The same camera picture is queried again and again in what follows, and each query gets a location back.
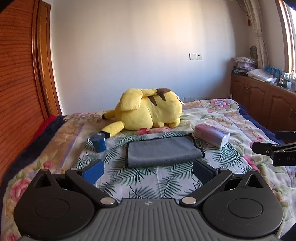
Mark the bottles on cabinet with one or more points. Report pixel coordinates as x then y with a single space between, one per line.
281 78

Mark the wooden slatted wardrobe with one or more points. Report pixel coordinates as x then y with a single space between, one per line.
22 106

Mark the white wall switch socket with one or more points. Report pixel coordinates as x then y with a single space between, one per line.
193 56

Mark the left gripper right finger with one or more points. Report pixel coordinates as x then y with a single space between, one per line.
212 179

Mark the floral bed quilt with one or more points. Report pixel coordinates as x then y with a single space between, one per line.
65 147

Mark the yellow Pikachu plush toy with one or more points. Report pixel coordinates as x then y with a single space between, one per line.
144 108

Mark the purple and grey towel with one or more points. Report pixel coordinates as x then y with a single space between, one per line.
162 152

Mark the blue cylindrical cup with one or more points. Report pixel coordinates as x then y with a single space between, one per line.
98 141

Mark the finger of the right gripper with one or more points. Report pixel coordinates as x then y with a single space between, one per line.
281 155
286 135

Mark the red and dark blanket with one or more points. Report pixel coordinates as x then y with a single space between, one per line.
41 138

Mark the wooden low cabinet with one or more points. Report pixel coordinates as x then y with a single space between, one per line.
271 106

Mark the white power strip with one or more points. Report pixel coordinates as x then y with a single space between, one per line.
191 99

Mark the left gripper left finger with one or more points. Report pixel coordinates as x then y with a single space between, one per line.
83 180

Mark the beige curtain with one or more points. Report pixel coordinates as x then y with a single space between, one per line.
253 10

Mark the stack of folded linens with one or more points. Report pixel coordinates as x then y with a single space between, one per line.
242 65

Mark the white plastic bag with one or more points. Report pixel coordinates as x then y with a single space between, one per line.
261 75

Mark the purple tissue pack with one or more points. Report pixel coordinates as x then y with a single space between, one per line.
213 135

